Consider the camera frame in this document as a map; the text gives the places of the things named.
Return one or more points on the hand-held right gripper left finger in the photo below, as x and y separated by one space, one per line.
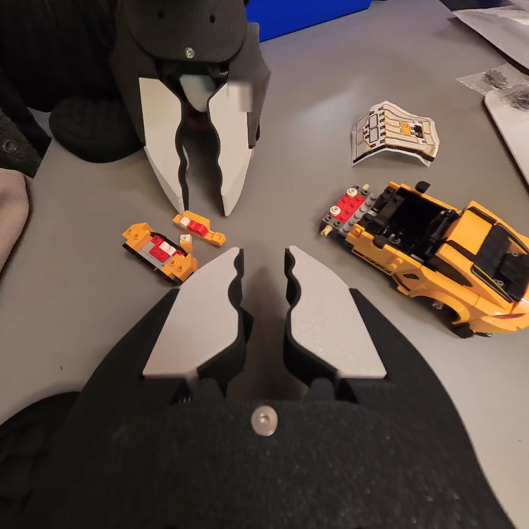
198 326

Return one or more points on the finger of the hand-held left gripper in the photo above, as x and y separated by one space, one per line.
161 140
233 149

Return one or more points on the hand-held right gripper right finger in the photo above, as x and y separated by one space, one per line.
335 326

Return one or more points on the orange arch lego piece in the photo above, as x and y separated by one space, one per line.
202 225

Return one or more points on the orange red grey lego assembly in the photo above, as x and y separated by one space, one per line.
161 252

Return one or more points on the small orange white lego piece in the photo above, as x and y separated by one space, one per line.
186 241

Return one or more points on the person's left forearm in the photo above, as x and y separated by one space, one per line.
91 128

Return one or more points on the yellow lego car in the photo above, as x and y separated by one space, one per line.
438 248

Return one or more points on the blue plastic bin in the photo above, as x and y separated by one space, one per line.
306 12

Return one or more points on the dark fleece jacket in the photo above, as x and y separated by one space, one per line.
16 145

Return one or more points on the sticker sheet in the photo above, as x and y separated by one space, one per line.
397 132

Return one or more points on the beige garment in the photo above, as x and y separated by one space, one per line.
10 219

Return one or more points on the clear bag of black parts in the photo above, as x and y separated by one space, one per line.
496 78

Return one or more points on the white paper bags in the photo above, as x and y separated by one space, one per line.
496 16

